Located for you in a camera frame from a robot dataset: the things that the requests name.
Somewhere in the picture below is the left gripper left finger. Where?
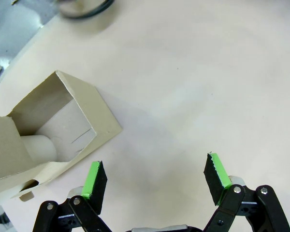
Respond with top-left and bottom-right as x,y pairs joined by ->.
32,159 -> 112,232

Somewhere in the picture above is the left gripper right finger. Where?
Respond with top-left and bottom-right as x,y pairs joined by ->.
203,152 -> 290,232

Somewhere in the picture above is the white paper cup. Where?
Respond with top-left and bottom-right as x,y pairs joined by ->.
20,134 -> 58,167

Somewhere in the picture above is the brown cardboard cup carrier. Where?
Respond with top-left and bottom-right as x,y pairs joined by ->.
0,70 -> 123,203

